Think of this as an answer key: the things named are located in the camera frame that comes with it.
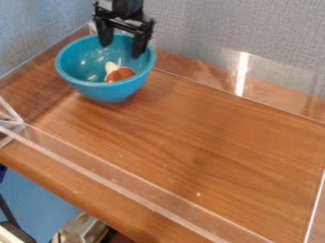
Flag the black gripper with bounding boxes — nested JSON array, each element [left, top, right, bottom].
[[92, 0, 156, 59]]

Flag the orange toy mushroom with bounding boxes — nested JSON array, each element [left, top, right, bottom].
[[104, 62, 136, 83]]

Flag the blue plastic bowl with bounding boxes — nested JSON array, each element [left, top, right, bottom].
[[54, 33, 156, 103]]

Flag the white device under table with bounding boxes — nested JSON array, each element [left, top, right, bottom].
[[50, 213, 109, 243]]

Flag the clear acrylic barrier frame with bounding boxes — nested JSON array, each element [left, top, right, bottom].
[[0, 19, 325, 243]]

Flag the black chair frame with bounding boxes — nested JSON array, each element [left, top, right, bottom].
[[0, 195, 37, 243]]

